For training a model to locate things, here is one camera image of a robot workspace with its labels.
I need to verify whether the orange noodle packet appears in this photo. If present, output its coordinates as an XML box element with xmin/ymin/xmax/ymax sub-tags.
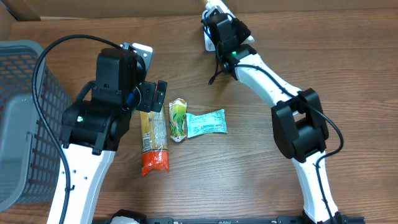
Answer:
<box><xmin>140</xmin><ymin>108</ymin><xmax>169</xmax><ymax>176</ymax></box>

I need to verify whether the grey plastic basket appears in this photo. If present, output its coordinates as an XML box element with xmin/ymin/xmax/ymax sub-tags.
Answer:
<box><xmin>1</xmin><ymin>40</ymin><xmax>62</xmax><ymax>211</ymax></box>

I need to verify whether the teal snack packet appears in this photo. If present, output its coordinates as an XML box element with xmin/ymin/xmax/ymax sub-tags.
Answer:
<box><xmin>186</xmin><ymin>109</ymin><xmax>228</xmax><ymax>138</ymax></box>

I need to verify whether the green tea packet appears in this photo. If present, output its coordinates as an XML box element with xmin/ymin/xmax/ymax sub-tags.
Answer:
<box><xmin>169</xmin><ymin>98</ymin><xmax>187</xmax><ymax>142</ymax></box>

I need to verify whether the white barcode scanner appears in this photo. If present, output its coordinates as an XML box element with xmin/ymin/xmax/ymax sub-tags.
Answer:
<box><xmin>201</xmin><ymin>10</ymin><xmax>235</xmax><ymax>52</ymax></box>

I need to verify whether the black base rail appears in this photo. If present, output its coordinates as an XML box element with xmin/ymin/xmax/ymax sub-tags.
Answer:
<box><xmin>93</xmin><ymin>210</ymin><xmax>366</xmax><ymax>224</ymax></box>

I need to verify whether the white conditioner tube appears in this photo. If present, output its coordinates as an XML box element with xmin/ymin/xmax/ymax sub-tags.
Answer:
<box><xmin>201</xmin><ymin>0</ymin><xmax>255</xmax><ymax>44</ymax></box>

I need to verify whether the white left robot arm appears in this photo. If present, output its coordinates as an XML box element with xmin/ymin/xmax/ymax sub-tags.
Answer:
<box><xmin>59</xmin><ymin>43</ymin><xmax>167</xmax><ymax>223</ymax></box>

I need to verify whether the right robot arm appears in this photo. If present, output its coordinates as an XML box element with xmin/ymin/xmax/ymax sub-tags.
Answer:
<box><xmin>201</xmin><ymin>7</ymin><xmax>341</xmax><ymax>223</ymax></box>

